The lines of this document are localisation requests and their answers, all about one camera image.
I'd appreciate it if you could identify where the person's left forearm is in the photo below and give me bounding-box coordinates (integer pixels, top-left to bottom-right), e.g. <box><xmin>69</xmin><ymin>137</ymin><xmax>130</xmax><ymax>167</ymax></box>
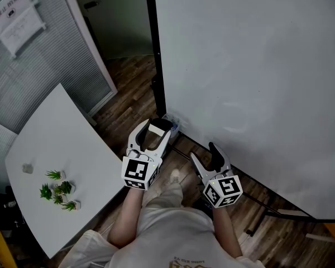
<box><xmin>107</xmin><ymin>187</ymin><xmax>145</xmax><ymax>248</ymax></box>

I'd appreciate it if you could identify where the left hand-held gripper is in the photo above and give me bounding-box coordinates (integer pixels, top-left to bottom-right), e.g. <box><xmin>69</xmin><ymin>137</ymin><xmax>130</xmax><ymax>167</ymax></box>
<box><xmin>121</xmin><ymin>118</ymin><xmax>173</xmax><ymax>191</ymax></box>

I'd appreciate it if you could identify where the white table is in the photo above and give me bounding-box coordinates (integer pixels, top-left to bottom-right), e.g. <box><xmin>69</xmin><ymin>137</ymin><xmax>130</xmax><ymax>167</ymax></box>
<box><xmin>4</xmin><ymin>83</ymin><xmax>130</xmax><ymax>260</ymax></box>

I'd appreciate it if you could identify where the cluster of small potted plants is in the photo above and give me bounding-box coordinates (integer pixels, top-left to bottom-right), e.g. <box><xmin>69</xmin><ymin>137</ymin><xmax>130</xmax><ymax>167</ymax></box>
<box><xmin>39</xmin><ymin>169</ymin><xmax>82</xmax><ymax>212</ymax></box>

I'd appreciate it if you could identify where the large white projection board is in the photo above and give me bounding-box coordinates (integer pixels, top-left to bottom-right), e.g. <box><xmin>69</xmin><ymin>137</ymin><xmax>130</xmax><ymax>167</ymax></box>
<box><xmin>144</xmin><ymin>0</ymin><xmax>335</xmax><ymax>237</ymax></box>

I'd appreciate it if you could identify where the black waist device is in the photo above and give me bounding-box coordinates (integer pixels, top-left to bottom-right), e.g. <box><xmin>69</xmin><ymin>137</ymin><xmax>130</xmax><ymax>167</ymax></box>
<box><xmin>192</xmin><ymin>198</ymin><xmax>213</xmax><ymax>215</ymax></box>

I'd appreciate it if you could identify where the small grey cup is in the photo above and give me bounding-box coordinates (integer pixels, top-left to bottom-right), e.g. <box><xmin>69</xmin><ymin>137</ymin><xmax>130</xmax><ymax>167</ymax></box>
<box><xmin>21</xmin><ymin>162</ymin><xmax>35</xmax><ymax>175</ymax></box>

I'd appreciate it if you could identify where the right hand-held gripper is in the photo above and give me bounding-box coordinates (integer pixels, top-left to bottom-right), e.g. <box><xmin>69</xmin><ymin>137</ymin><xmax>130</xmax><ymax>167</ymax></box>
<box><xmin>190</xmin><ymin>142</ymin><xmax>243</xmax><ymax>209</ymax></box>

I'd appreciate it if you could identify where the white paper notice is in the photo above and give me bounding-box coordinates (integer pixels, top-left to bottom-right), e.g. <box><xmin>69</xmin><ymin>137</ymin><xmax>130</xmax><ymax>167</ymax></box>
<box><xmin>0</xmin><ymin>0</ymin><xmax>47</xmax><ymax>59</ymax></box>

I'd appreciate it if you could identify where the person's beige trouser leg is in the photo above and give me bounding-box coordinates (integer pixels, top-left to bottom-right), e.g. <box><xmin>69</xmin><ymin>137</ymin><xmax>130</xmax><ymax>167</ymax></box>
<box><xmin>140</xmin><ymin>181</ymin><xmax>184</xmax><ymax>215</ymax></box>

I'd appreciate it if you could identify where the white metal bar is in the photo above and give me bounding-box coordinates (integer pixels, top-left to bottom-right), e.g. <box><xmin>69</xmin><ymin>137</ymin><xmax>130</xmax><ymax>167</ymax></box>
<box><xmin>305</xmin><ymin>233</ymin><xmax>335</xmax><ymax>244</ymax></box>

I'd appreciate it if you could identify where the person's white shirt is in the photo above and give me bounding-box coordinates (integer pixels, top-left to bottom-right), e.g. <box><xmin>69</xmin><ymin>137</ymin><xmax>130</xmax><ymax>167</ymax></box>
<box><xmin>58</xmin><ymin>207</ymin><xmax>266</xmax><ymax>268</ymax></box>

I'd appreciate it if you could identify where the person's right forearm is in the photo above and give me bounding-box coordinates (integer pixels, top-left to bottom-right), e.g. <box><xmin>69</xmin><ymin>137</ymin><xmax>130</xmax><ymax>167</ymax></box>
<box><xmin>210</xmin><ymin>205</ymin><xmax>243</xmax><ymax>258</ymax></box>

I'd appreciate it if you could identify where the person's light shoe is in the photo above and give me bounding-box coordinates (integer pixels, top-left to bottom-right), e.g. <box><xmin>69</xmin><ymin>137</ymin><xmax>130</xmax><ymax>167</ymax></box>
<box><xmin>170</xmin><ymin>168</ymin><xmax>181</xmax><ymax>185</ymax></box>

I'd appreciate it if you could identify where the frosted glass door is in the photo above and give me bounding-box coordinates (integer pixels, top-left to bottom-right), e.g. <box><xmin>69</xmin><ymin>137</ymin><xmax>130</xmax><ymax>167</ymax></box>
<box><xmin>69</xmin><ymin>0</ymin><xmax>155</xmax><ymax>61</ymax></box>

